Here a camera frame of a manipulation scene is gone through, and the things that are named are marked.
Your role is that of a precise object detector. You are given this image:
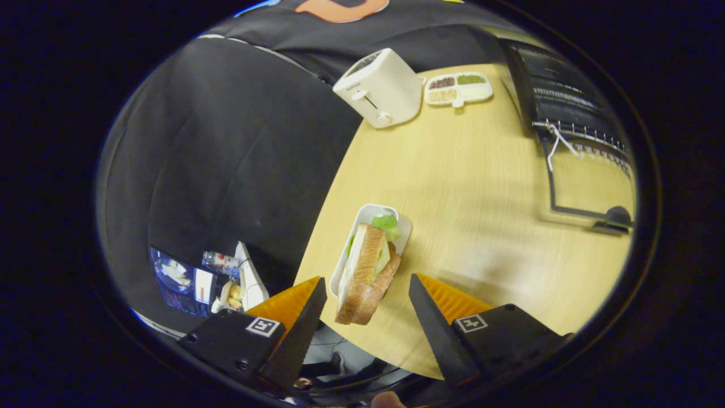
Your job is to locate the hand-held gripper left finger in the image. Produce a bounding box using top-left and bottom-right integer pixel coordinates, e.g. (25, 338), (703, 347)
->
(178, 277), (328, 392)

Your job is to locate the white string loop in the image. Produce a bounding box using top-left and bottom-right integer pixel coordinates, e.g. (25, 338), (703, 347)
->
(545, 121), (583, 172)

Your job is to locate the blue printed bag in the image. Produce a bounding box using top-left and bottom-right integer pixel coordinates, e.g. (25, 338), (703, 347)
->
(149, 246), (217, 318)

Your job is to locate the white divided grain dish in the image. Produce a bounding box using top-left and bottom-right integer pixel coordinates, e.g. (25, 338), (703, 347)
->
(424, 72), (494, 108)

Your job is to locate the white pop-up toaster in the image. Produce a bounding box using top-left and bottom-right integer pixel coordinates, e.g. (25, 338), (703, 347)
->
(333, 48), (424, 129)

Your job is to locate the white paper bag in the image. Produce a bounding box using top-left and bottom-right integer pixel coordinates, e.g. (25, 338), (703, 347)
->
(234, 241), (270, 311)

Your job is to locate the clear plastic bottle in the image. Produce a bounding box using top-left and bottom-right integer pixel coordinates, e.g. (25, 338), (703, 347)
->
(202, 251), (241, 270)

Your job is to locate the white rectangular plate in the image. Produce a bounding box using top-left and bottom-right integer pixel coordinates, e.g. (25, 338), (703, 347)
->
(330, 204), (412, 298)

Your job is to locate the snack food packet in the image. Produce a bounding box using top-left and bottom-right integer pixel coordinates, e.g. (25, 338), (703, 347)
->
(211, 279), (244, 313)

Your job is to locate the black toaster oven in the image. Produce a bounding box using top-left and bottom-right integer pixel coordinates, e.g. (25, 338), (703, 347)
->
(498, 39), (635, 236)

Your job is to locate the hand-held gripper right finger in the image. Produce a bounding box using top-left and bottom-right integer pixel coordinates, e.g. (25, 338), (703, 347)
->
(408, 273), (574, 389)

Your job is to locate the toasted bread sandwich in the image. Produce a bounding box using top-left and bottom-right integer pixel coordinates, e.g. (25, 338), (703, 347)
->
(335, 214), (403, 326)

